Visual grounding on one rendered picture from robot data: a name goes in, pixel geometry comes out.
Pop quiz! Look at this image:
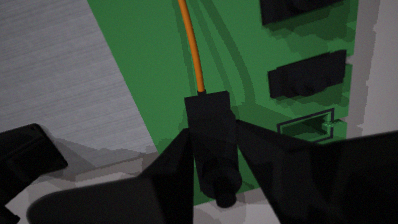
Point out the black micro servo with orange cable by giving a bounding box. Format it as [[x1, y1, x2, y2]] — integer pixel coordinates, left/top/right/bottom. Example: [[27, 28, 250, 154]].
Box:
[[178, 0, 242, 208]]

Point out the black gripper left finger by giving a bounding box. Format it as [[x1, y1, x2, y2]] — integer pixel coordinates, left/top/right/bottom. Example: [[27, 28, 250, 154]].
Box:
[[26, 128, 194, 224]]

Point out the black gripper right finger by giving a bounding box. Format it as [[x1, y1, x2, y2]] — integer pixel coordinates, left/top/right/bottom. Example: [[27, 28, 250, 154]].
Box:
[[236, 119, 398, 224]]

